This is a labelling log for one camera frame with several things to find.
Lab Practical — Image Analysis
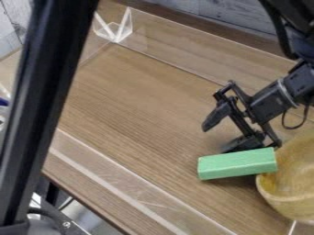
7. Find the light wooden bowl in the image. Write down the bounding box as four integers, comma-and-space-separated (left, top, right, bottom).
255, 129, 314, 225

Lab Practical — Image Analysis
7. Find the green rectangular block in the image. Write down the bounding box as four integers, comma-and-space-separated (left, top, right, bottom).
197, 147, 276, 180

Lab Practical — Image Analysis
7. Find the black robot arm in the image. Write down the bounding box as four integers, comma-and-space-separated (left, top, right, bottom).
0, 0, 98, 229

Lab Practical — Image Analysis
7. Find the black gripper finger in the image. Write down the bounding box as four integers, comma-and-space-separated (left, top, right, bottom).
221, 135, 264, 153
201, 103, 231, 132

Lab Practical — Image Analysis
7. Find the clear acrylic tray wall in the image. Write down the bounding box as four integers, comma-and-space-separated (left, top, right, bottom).
0, 6, 314, 235

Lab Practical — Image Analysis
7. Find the blue object at left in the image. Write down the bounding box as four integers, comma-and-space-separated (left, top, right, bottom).
0, 97, 7, 106

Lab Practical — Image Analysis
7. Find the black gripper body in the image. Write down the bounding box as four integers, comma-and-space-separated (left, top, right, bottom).
213, 81, 281, 148

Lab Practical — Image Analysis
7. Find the black cable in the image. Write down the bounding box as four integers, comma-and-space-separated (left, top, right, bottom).
26, 207, 68, 235

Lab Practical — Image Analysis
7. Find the metal base plate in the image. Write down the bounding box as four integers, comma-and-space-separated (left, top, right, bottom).
39, 201, 92, 235

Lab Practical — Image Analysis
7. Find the black table leg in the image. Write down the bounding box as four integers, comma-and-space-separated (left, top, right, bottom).
45, 183, 59, 206

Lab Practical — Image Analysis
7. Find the clear acrylic corner bracket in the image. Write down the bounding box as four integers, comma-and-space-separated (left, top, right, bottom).
92, 7, 132, 43

